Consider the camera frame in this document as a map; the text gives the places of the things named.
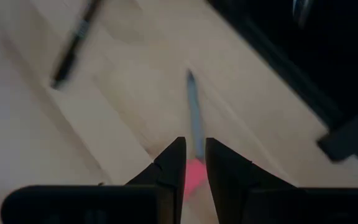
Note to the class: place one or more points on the black pen white print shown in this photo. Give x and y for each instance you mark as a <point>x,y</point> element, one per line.
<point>73,46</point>

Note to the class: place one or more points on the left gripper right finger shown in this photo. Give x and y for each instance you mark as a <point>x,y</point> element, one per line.
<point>235,193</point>

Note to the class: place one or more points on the grey crayon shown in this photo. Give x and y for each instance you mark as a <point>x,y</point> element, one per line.
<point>195,115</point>

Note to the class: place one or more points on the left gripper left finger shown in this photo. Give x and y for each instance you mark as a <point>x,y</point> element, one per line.
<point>166,193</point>

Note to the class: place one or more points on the pink eraser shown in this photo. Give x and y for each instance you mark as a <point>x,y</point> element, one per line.
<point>194,177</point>

